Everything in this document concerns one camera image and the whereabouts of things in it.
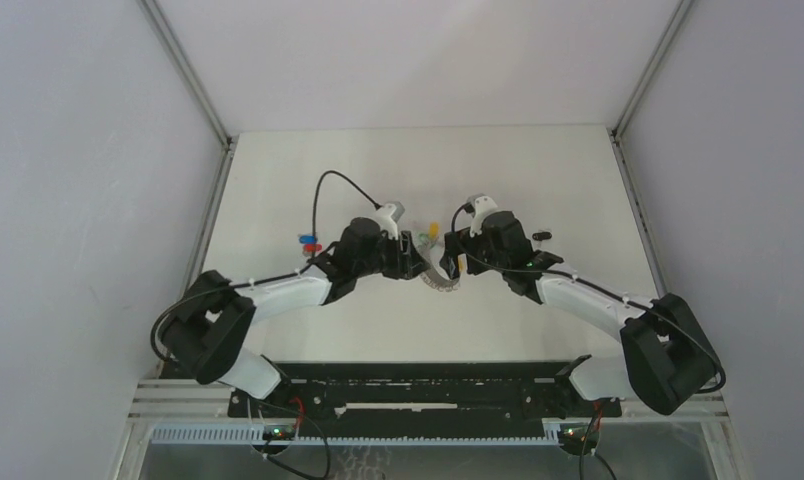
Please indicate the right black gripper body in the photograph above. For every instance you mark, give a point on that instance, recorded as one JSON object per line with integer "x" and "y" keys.
{"x": 478, "y": 251}

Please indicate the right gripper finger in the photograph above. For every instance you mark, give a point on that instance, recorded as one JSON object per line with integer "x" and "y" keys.
{"x": 452, "y": 245}
{"x": 451, "y": 265}

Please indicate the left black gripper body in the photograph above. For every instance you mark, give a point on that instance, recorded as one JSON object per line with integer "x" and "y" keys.
{"x": 385, "y": 258}

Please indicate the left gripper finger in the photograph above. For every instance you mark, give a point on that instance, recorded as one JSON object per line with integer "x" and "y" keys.
{"x": 406, "y": 243}
{"x": 412, "y": 268}

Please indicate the silver keyring with chain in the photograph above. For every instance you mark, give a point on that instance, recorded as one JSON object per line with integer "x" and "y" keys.
{"x": 432, "y": 249}

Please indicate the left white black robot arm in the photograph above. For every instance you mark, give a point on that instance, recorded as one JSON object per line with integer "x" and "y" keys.
{"x": 204, "y": 332}

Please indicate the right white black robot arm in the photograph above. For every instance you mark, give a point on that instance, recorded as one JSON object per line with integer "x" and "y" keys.
{"x": 665, "y": 358}

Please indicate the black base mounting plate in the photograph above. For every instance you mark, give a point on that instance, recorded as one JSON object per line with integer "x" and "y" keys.
{"x": 509, "y": 400}

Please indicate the left green circuit board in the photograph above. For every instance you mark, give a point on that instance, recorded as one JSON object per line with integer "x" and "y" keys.
{"x": 279, "y": 433}

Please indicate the green circuit board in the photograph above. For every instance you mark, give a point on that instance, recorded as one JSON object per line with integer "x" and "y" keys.
{"x": 574, "y": 435}
{"x": 279, "y": 433}

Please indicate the right green circuit board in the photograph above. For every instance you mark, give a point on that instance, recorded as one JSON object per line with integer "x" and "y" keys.
{"x": 574, "y": 435}

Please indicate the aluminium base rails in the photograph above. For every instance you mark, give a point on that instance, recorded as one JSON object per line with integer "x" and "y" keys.
{"x": 185, "y": 400}

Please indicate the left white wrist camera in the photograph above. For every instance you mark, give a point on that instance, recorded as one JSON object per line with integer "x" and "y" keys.
{"x": 387, "y": 217}

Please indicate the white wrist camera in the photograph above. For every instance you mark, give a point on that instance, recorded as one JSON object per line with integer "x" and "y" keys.
{"x": 387, "y": 217}
{"x": 482, "y": 206}

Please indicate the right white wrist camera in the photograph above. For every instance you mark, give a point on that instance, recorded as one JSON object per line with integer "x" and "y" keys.
{"x": 482, "y": 206}

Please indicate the right aluminium frame post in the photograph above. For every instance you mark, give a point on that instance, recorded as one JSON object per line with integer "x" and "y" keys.
{"x": 659, "y": 54}

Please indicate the aluminium frame post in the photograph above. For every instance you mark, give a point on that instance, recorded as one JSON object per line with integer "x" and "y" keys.
{"x": 175, "y": 51}
{"x": 659, "y": 54}

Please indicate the left aluminium frame post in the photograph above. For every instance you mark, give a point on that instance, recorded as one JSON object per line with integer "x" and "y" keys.
{"x": 175, "y": 51}

